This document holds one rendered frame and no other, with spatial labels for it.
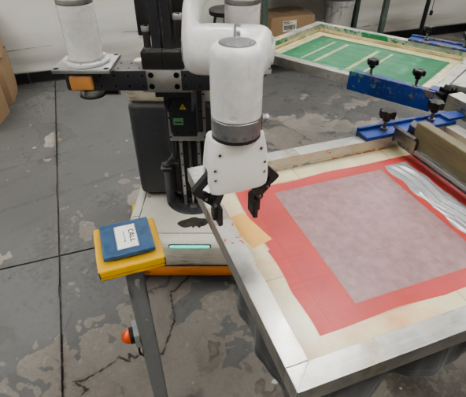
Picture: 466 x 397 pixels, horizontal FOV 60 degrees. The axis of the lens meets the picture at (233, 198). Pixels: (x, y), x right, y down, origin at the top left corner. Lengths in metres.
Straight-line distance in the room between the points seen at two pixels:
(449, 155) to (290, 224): 0.42
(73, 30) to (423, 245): 0.99
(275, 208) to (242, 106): 0.39
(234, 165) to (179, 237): 1.25
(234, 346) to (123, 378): 0.45
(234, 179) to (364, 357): 0.32
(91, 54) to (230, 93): 0.72
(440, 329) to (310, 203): 0.38
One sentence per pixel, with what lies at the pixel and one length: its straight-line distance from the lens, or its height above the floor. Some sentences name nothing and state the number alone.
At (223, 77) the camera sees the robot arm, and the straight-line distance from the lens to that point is 0.55.
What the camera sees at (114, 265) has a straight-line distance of 0.81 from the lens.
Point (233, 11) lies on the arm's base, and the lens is 1.13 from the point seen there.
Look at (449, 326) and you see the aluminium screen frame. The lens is 0.73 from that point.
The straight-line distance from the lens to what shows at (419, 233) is 0.93.
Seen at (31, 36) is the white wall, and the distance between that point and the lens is 4.47.
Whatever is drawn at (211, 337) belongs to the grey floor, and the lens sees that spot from 1.83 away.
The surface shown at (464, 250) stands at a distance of 0.93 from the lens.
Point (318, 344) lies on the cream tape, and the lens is 0.69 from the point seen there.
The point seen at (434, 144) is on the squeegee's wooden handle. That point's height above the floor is 1.03.
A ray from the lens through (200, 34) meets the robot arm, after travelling 0.63.
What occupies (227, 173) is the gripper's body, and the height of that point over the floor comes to 1.17.
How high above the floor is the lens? 1.52
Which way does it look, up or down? 37 degrees down
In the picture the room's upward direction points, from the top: straight up
